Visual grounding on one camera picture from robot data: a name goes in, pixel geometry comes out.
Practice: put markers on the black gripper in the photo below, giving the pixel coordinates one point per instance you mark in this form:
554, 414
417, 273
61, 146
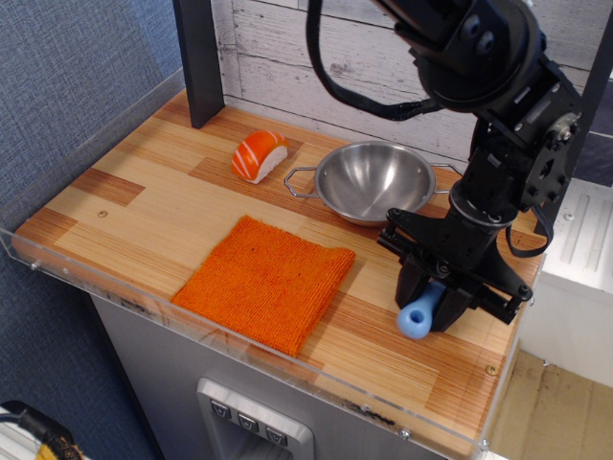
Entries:
460, 251

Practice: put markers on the blue handled grey spoon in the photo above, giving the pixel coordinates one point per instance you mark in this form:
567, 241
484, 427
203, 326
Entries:
415, 319

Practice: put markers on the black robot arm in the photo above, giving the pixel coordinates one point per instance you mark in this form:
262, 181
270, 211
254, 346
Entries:
486, 58

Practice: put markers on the orange knitted cloth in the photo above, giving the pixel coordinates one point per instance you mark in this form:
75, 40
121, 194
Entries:
266, 284

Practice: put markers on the clear acrylic guard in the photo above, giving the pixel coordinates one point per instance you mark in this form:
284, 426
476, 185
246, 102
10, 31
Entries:
196, 231

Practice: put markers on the white sink unit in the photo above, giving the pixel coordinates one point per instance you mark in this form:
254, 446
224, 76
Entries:
569, 321

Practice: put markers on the toy salmon sushi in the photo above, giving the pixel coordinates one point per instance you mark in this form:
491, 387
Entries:
258, 155

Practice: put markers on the silver dispenser panel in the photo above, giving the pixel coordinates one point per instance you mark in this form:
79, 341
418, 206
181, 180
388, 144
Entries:
241, 428

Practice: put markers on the grey toy fridge cabinet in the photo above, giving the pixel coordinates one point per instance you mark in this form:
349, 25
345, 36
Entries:
358, 402

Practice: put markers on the black yellow object corner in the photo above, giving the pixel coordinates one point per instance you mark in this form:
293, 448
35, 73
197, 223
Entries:
27, 433

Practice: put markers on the steel bowl with handles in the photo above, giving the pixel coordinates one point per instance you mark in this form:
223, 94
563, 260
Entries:
361, 182

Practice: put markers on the dark grey right post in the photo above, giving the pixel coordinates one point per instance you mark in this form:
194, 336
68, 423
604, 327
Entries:
579, 40

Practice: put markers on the dark grey post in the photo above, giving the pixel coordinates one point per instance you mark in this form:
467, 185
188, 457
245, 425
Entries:
579, 40
197, 41

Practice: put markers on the dark grey left post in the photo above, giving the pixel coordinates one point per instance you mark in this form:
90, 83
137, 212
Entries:
197, 41

